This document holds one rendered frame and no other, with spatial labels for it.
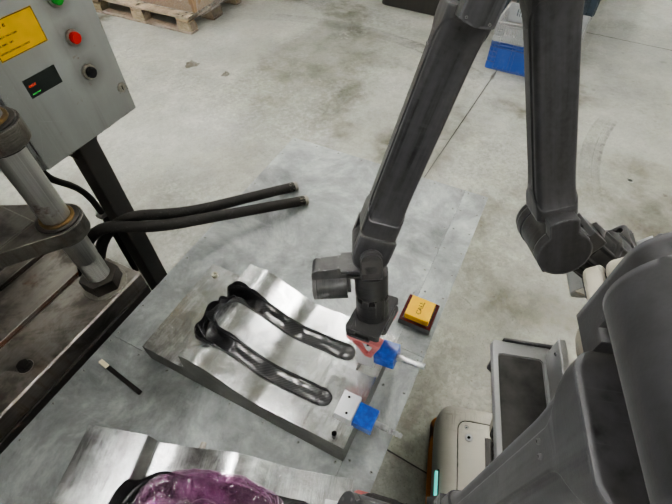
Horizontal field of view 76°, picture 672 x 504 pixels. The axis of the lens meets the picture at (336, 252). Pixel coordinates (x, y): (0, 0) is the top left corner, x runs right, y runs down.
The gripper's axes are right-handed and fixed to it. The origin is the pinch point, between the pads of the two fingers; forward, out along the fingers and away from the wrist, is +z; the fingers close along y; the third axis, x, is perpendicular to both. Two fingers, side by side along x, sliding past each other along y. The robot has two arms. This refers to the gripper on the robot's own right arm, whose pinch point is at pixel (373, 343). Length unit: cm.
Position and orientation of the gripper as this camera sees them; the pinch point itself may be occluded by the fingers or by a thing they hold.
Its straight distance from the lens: 86.0
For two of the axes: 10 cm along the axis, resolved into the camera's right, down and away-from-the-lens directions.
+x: 8.9, 2.4, -3.8
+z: 0.8, 7.6, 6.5
